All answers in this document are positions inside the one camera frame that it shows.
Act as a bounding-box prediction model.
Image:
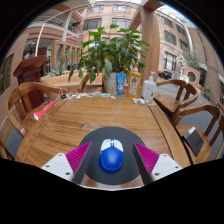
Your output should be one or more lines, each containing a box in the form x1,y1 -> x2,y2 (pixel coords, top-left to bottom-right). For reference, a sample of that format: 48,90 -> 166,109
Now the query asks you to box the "dark round mouse pad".
78,126 -> 147,186

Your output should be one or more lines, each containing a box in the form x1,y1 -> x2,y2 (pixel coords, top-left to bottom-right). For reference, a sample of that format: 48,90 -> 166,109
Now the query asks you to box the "red paper bag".
33,100 -> 56,121

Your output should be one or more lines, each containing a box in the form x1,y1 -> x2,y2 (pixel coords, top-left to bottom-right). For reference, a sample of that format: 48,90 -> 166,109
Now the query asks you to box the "light wooden background table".
41,71 -> 104,93

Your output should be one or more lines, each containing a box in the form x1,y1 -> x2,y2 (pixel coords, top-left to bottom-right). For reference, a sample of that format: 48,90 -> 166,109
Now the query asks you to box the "wooden armchair with black notebook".
171,103 -> 224,165

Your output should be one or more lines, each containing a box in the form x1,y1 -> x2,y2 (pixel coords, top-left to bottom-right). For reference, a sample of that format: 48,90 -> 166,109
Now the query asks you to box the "dark bust statue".
23,39 -> 36,60

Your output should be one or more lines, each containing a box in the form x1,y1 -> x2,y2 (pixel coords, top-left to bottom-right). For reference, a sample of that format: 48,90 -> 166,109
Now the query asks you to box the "blue tube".
115,72 -> 127,98

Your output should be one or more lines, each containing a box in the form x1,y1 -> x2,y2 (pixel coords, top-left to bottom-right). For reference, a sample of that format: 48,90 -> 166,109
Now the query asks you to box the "dark red wooden podium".
13,54 -> 48,111

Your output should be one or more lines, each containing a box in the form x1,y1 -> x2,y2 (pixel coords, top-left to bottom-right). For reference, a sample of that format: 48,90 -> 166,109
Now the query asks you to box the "yellow liquid bottle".
127,65 -> 142,99

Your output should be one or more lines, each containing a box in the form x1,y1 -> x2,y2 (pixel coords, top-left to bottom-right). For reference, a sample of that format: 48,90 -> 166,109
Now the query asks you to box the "small white packet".
132,97 -> 147,105

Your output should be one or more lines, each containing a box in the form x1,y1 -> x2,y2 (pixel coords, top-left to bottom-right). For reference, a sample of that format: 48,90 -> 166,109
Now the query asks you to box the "wooden armchair with red bag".
4,81 -> 68,158

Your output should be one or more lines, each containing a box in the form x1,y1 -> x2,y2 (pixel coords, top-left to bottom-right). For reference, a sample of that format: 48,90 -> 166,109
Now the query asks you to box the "wooden armchair behind plant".
77,79 -> 104,94

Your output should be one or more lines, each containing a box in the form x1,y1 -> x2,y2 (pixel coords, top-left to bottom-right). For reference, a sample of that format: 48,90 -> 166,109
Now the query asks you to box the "black notebook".
182,126 -> 205,157

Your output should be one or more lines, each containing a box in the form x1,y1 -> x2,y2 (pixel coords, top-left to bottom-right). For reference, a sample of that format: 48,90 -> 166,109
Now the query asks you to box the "white pump bottle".
142,71 -> 158,102

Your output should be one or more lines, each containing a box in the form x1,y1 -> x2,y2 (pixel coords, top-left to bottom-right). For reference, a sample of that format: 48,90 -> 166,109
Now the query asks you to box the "green potted plant white pot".
68,23 -> 151,95

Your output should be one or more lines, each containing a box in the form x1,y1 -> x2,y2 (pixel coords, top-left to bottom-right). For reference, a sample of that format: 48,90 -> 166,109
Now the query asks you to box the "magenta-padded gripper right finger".
132,141 -> 184,185

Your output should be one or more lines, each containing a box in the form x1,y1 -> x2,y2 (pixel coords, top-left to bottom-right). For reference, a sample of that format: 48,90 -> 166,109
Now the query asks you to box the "blue and white computer mouse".
97,138 -> 125,174

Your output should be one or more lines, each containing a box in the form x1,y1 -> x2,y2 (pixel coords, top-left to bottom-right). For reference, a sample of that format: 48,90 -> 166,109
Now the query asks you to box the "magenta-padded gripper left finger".
40,141 -> 94,185

